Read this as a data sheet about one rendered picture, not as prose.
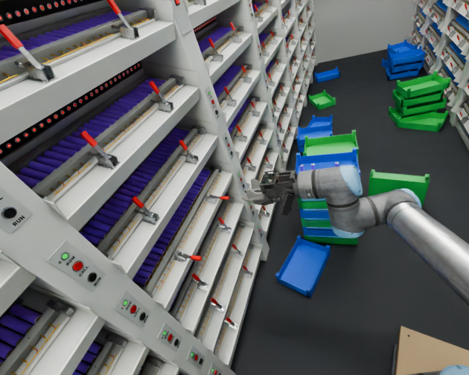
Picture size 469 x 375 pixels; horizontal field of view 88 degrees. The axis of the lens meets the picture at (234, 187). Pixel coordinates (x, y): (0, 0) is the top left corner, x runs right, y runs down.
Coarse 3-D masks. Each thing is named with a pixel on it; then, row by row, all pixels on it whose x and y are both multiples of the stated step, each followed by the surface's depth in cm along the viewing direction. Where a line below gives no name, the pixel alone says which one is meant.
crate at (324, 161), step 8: (352, 152) 125; (296, 160) 135; (304, 160) 137; (312, 160) 136; (320, 160) 135; (328, 160) 133; (336, 160) 132; (344, 160) 131; (352, 160) 128; (296, 168) 132; (304, 168) 136; (320, 168) 132
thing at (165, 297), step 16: (208, 160) 109; (224, 176) 108; (224, 192) 105; (208, 208) 96; (208, 224) 93; (192, 240) 86; (176, 272) 78; (144, 288) 74; (176, 288) 76; (160, 304) 68
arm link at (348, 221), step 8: (360, 200) 73; (328, 208) 74; (336, 208) 71; (344, 208) 70; (352, 208) 70; (360, 208) 71; (368, 208) 70; (336, 216) 72; (344, 216) 71; (352, 216) 70; (360, 216) 70; (368, 216) 70; (336, 224) 73; (344, 224) 72; (352, 224) 71; (360, 224) 71; (368, 224) 71; (336, 232) 75; (344, 232) 73; (352, 232) 72; (360, 232) 72
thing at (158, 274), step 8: (216, 176) 107; (208, 184) 101; (216, 184) 103; (200, 200) 95; (192, 208) 92; (192, 216) 90; (184, 224) 87; (184, 232) 86; (176, 240) 83; (176, 248) 83; (168, 256) 79; (160, 264) 77; (160, 272) 75; (168, 272) 76; (152, 280) 73; (160, 280) 74; (152, 288) 72; (160, 288) 73
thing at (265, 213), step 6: (276, 168) 191; (282, 168) 189; (270, 204) 170; (264, 210) 160; (270, 210) 167; (258, 216) 162; (264, 216) 163; (270, 216) 163; (264, 222) 159; (264, 228) 156
